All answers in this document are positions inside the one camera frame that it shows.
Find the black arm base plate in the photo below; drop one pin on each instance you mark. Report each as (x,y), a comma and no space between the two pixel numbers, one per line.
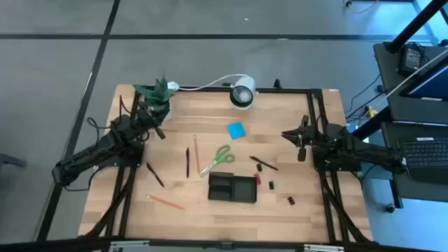
(336,167)
(134,161)

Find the black aluminium table frame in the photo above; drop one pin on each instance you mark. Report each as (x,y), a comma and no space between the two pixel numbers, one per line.
(280,90)

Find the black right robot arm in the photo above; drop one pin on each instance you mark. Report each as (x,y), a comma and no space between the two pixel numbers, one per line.
(367,152)

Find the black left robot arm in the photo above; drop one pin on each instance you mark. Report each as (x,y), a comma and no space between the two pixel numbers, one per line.
(87,155)

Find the yellow plug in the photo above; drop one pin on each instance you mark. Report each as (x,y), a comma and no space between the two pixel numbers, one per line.
(371,112)

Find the black power adapter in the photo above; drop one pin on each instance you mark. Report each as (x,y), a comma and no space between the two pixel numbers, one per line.
(411,57)

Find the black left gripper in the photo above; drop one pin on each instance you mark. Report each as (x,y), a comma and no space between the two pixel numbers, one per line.
(147,120)

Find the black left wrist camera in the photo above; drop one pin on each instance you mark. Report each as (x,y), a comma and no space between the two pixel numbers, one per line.
(160,132)

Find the black metal bar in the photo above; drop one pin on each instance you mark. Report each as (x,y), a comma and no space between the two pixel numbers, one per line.
(371,124)

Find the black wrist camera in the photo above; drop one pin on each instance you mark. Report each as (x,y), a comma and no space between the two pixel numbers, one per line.
(302,154)
(160,132)

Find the black pen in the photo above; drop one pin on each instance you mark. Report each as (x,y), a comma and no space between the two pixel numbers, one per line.
(155,174)
(187,162)

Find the black-framed monitor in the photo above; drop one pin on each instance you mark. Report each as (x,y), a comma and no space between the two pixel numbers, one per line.
(430,87)

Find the orange pencil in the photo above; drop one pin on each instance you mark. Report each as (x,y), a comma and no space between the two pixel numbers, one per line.
(196,154)
(164,202)

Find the black mesh desk organizer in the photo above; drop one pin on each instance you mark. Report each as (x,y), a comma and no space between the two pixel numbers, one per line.
(245,190)

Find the white cylindrical lamp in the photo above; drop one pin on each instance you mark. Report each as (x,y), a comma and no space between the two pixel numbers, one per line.
(242,94)

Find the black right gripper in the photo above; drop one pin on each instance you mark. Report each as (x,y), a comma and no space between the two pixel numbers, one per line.
(306,134)

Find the black caster wheel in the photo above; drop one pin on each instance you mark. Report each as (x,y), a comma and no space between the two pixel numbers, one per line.
(390,208)

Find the black rig crossbar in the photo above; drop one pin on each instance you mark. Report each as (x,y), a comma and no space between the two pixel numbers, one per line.
(52,245)

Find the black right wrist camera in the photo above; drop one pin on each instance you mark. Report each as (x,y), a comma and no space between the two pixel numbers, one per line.
(302,154)

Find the red eraser block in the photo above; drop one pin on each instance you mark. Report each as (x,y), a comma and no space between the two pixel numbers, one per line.
(258,179)

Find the black vertical post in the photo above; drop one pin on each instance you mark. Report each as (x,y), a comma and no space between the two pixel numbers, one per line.
(416,24)

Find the dark brown pen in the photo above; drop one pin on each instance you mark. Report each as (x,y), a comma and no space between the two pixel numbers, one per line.
(263,163)

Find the black binder clip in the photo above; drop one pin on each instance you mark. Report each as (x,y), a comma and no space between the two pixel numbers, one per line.
(259,167)
(290,201)
(271,185)

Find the dark grey furniture foot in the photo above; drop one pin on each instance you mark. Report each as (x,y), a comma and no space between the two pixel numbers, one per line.
(10,160)

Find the black desk leg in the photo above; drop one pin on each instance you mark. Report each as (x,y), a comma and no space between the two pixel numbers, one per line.
(395,194)

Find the silver bracket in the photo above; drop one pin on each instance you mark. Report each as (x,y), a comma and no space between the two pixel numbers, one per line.
(129,245)
(323,248)

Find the green plant in white pot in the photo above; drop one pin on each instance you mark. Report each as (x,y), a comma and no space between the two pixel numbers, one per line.
(157,92)

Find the black desk top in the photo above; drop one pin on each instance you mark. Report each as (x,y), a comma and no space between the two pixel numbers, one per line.
(402,105)
(420,192)

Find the black clamp knob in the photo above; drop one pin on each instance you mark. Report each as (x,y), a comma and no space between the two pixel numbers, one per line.
(277,84)

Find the blue sticky note pad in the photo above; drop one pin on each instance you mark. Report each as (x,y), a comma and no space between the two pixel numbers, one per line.
(236,131)

